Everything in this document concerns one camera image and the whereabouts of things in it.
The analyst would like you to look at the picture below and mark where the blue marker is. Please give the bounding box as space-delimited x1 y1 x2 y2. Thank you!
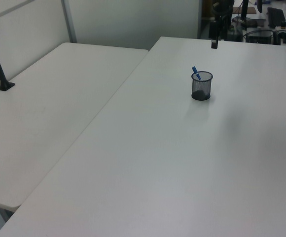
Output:
191 66 201 80

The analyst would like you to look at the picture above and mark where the grey metal partition post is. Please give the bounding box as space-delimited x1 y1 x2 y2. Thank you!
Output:
61 0 77 43

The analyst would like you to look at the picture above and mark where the black mesh pen cup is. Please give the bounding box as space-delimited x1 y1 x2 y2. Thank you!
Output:
191 71 214 101

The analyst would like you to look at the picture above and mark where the black monitor stand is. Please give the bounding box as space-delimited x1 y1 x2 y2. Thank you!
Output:
231 0 257 28

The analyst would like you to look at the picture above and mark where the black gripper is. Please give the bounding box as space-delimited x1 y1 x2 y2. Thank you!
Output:
209 20 219 49

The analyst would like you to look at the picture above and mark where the white side table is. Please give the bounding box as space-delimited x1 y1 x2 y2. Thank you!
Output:
0 42 150 212

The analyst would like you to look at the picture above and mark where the black electronics box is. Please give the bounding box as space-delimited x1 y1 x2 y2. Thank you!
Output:
246 28 275 44

